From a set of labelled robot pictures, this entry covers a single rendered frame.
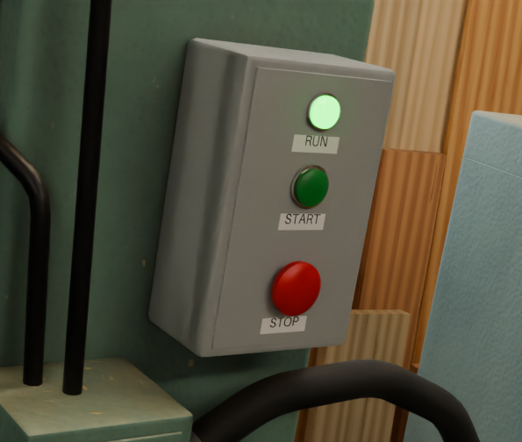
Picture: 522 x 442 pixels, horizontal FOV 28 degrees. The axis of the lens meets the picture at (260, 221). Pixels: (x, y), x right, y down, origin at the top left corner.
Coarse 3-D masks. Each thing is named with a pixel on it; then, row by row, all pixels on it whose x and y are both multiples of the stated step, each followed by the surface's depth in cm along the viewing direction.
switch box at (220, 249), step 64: (192, 64) 55; (256, 64) 51; (320, 64) 54; (192, 128) 55; (256, 128) 52; (384, 128) 57; (192, 192) 55; (256, 192) 53; (192, 256) 55; (256, 256) 55; (320, 256) 57; (192, 320) 55; (256, 320) 56; (320, 320) 58
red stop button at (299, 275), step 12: (288, 264) 55; (300, 264) 55; (276, 276) 55; (288, 276) 55; (300, 276) 55; (312, 276) 56; (276, 288) 55; (288, 288) 55; (300, 288) 55; (312, 288) 56; (276, 300) 55; (288, 300) 55; (300, 300) 56; (312, 300) 56; (288, 312) 56; (300, 312) 56
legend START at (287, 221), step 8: (288, 216) 55; (296, 216) 55; (304, 216) 56; (312, 216) 56; (320, 216) 56; (280, 224) 55; (288, 224) 55; (296, 224) 55; (304, 224) 56; (312, 224) 56; (320, 224) 56
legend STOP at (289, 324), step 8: (264, 320) 56; (272, 320) 56; (280, 320) 57; (288, 320) 57; (296, 320) 57; (304, 320) 58; (264, 328) 56; (272, 328) 56; (280, 328) 57; (288, 328) 57; (296, 328) 57
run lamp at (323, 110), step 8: (320, 96) 54; (328, 96) 54; (312, 104) 53; (320, 104) 53; (328, 104) 54; (336, 104) 54; (312, 112) 53; (320, 112) 53; (328, 112) 54; (336, 112) 54; (312, 120) 54; (320, 120) 54; (328, 120) 54; (336, 120) 54; (320, 128) 54; (328, 128) 55
